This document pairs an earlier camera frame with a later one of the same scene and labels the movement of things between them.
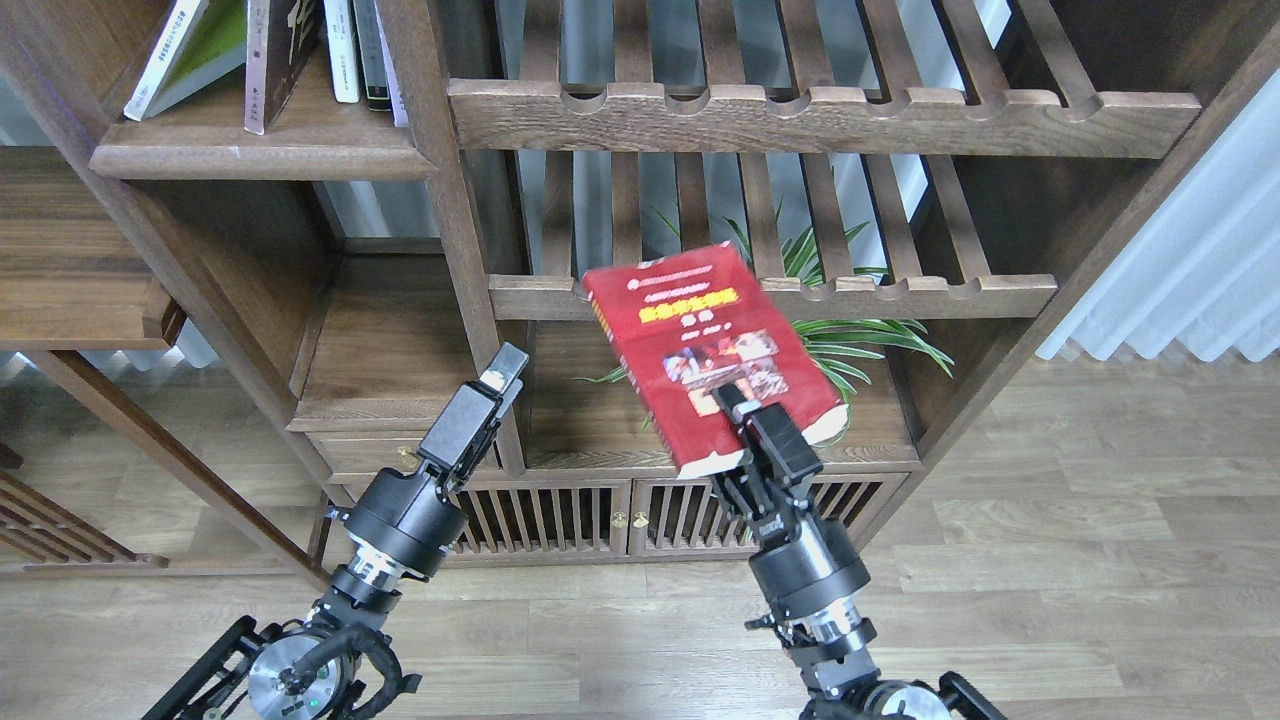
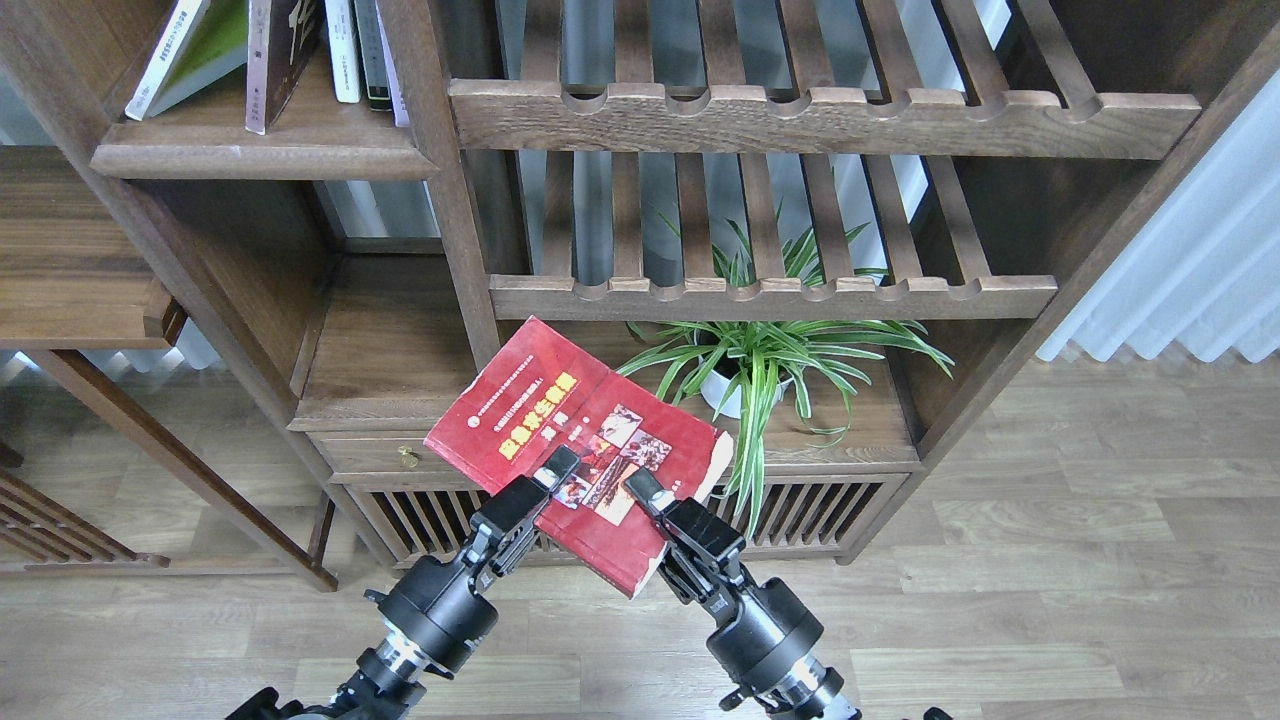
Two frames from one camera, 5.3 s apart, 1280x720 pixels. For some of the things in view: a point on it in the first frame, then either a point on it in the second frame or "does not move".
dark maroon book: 279,36 does not move
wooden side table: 80,271 does not move
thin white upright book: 397,102 does not move
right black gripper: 807,567 → 766,635
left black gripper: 406,521 → 433,611
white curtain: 1204,274 does not move
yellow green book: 202,40 does not move
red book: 683,322 → 542,391
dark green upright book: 373,55 does not move
